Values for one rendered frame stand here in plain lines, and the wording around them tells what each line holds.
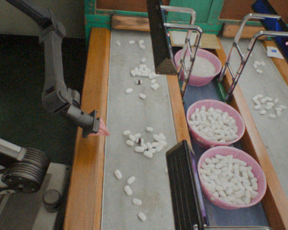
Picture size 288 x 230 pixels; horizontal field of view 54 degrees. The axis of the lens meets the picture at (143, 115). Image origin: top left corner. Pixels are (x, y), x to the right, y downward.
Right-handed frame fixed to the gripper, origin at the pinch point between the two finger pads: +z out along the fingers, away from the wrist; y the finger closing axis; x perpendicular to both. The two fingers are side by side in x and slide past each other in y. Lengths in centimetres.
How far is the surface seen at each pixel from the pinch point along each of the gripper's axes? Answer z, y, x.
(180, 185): -3.1, -36.7, -32.3
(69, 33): 9, 177, 79
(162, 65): -3.2, 10.2, -32.2
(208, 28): 45, 89, -37
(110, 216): 6.8, -29.4, 4.2
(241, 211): 50, -24, -23
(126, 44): 11, 75, 1
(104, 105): 2.3, 21.9, 6.3
